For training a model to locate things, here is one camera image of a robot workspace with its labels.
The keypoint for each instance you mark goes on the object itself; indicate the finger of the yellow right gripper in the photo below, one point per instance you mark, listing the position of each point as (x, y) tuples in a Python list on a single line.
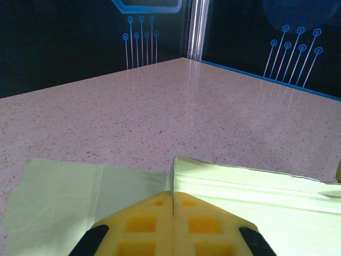
[(339, 173)]

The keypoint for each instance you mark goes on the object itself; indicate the light green paper box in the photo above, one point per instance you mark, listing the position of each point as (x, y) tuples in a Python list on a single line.
[(53, 192)]

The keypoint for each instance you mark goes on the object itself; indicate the aluminium corner post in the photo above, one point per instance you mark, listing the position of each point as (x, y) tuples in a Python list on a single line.
[(197, 26)]

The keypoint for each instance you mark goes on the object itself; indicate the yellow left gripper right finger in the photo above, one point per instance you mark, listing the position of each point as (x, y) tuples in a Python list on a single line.
[(205, 226)]

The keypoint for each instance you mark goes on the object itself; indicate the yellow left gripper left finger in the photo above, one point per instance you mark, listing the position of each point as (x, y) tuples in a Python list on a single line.
[(138, 226)]

